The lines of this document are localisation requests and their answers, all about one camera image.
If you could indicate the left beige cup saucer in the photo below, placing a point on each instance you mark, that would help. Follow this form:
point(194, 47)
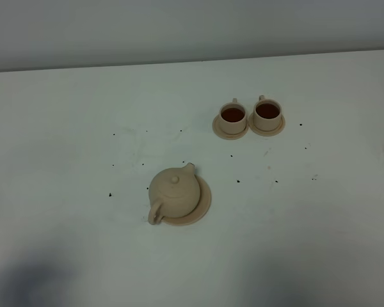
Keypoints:
point(229, 130)

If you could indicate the right beige cup saucer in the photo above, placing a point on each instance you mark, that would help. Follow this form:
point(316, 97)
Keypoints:
point(274, 132)

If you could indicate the beige clay teapot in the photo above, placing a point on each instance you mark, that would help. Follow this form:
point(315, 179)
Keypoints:
point(173, 193)

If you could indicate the beige cup saucer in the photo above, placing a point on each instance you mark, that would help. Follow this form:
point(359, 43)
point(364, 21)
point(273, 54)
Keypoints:
point(229, 130)
point(274, 132)

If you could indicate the beige teacup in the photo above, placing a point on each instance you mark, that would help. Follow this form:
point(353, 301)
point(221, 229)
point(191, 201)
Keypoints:
point(232, 111)
point(267, 114)

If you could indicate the left beige teacup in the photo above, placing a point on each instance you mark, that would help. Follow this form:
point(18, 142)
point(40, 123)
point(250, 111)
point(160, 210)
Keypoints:
point(232, 111)

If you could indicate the right beige teacup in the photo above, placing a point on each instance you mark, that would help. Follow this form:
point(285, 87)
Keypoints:
point(267, 114)

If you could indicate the beige teapot saucer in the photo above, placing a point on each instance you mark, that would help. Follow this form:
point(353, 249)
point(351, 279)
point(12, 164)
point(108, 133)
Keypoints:
point(200, 210)

